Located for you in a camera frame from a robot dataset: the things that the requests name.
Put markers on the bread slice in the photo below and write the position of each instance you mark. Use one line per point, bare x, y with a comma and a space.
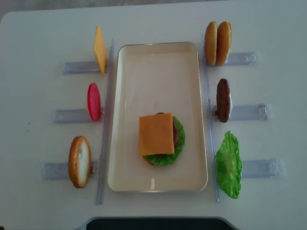
79, 165

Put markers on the stacked yellow cheese slice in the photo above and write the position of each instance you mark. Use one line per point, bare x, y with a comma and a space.
147, 145

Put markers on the stacked brown meat patty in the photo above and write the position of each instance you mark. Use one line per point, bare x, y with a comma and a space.
177, 134

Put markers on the stacked green lettuce leaf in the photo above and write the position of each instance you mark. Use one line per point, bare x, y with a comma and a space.
166, 160

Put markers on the upright red tomato slice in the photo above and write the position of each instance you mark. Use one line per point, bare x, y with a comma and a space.
93, 102

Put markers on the upright brown meat patty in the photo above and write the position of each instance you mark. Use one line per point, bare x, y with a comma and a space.
223, 99

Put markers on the upright yellow cheese slice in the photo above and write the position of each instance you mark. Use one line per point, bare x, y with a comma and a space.
100, 50

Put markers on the upright green lettuce leaf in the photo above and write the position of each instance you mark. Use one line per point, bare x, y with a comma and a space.
229, 165

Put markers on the cream rectangular tray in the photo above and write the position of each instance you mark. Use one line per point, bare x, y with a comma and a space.
155, 78

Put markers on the upright bun left one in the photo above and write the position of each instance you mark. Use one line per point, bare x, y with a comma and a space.
210, 43

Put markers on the upright bun one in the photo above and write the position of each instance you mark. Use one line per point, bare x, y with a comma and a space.
224, 39
210, 43

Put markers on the upright bun right one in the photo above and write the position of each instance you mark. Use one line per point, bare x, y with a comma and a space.
224, 39

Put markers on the black base at bottom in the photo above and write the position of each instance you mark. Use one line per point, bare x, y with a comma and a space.
158, 224

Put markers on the clear left long rail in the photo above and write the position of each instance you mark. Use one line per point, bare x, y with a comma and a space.
101, 176

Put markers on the clear long rail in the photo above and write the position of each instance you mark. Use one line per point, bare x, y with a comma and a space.
210, 124
101, 176

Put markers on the clear tomato holder rail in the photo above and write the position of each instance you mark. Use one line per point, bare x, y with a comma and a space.
70, 116

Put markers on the clear right long rail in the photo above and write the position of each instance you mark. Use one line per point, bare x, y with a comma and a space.
210, 124

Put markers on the clear cheese holder rail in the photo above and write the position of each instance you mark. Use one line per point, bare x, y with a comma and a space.
82, 67

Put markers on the clear bun holder rail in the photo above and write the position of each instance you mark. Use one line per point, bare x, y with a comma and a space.
243, 59

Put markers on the clear patty holder rail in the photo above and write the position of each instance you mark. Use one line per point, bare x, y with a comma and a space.
251, 112

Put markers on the clear bread holder rail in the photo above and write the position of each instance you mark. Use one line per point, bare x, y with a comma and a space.
53, 171

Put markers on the clear lettuce holder rail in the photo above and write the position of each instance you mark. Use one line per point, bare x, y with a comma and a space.
269, 168

